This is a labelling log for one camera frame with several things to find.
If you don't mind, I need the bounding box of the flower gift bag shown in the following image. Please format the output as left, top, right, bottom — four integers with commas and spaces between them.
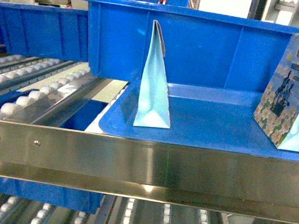
253, 33, 299, 152
133, 20, 171, 129

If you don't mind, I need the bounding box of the blue plastic tray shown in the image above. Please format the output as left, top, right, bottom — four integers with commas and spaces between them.
99, 82, 299, 161

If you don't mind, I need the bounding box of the large blue bin behind bags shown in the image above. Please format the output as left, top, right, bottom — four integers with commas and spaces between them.
85, 0, 299, 92

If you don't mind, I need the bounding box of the white roller track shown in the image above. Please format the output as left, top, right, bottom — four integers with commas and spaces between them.
0, 67, 90, 120

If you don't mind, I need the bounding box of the blue bin lower shelf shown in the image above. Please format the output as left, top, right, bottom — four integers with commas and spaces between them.
0, 177, 103, 214

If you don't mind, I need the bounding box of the blue bin upper left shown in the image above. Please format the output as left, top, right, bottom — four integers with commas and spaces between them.
0, 2, 88, 62

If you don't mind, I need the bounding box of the steel rack front rail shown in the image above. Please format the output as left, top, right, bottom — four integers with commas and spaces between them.
0, 121, 299, 224

